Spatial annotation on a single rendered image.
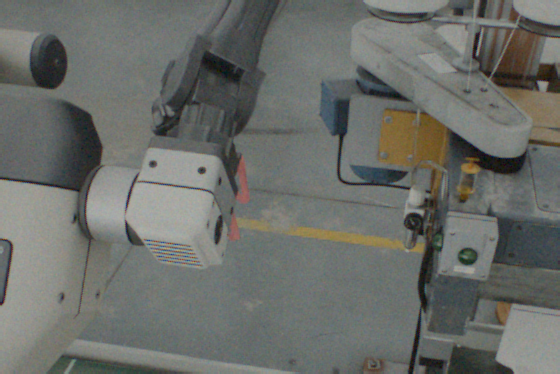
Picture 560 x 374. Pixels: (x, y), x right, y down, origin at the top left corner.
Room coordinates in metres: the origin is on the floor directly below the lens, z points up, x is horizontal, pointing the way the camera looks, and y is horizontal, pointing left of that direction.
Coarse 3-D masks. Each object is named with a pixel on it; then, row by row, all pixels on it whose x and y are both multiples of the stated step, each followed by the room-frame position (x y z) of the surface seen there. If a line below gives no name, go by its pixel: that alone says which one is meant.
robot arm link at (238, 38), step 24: (240, 0) 0.81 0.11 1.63; (264, 0) 0.81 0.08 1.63; (240, 24) 0.80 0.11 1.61; (264, 24) 0.81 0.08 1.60; (192, 48) 0.78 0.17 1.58; (216, 48) 0.78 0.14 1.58; (240, 48) 0.79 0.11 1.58; (192, 72) 0.75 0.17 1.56; (240, 72) 0.80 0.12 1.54; (264, 72) 0.80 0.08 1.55; (168, 96) 0.75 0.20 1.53; (240, 96) 0.76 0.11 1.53; (240, 120) 0.76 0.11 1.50
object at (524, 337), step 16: (512, 304) 0.97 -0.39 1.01; (512, 320) 0.96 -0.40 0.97; (528, 320) 0.96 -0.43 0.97; (544, 320) 0.96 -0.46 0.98; (512, 336) 0.96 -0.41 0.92; (528, 336) 0.96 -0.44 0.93; (544, 336) 0.95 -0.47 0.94; (512, 352) 0.96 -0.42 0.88; (528, 352) 0.96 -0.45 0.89; (544, 352) 0.95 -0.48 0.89; (512, 368) 0.95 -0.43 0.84; (528, 368) 0.95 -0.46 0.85; (544, 368) 0.95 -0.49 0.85
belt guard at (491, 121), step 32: (352, 32) 1.31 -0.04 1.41; (384, 32) 1.32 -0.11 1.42; (416, 32) 1.33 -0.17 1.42; (384, 64) 1.20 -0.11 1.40; (416, 64) 1.16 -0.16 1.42; (416, 96) 1.10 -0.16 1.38; (448, 96) 1.04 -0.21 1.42; (480, 96) 1.04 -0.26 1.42; (480, 128) 0.96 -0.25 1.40; (512, 128) 0.93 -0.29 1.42
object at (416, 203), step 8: (416, 184) 1.06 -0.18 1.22; (416, 192) 1.04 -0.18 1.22; (424, 192) 1.04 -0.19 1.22; (408, 200) 1.06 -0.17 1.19; (416, 200) 1.04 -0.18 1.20; (424, 200) 1.05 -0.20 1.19; (408, 208) 1.04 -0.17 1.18; (416, 208) 1.04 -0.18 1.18; (424, 208) 1.04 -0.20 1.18; (424, 224) 1.06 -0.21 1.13; (424, 232) 1.02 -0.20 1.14
